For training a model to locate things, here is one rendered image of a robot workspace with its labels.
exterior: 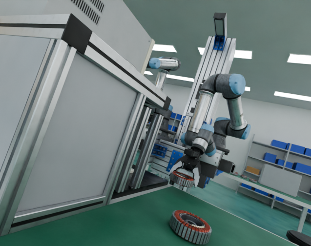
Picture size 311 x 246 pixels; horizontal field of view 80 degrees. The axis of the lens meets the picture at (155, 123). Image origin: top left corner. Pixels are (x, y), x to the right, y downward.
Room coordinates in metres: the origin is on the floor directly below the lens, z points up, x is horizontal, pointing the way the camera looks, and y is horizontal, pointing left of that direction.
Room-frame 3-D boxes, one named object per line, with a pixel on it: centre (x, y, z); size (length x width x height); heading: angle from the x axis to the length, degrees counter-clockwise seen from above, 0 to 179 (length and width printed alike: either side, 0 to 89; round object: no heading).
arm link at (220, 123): (1.44, -0.51, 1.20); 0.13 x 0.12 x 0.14; 47
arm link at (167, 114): (1.65, -0.04, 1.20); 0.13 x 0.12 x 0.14; 58
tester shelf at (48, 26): (0.64, 0.37, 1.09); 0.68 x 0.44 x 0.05; 62
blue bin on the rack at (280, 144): (5.81, -3.91, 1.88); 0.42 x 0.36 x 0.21; 152
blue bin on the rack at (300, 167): (5.45, -4.58, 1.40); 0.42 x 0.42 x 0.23; 62
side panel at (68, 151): (0.41, 0.13, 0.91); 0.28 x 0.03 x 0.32; 152
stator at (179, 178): (0.86, -0.20, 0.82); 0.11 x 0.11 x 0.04
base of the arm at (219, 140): (1.45, -0.50, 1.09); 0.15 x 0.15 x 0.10
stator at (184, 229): (0.52, -0.18, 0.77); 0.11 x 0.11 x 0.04
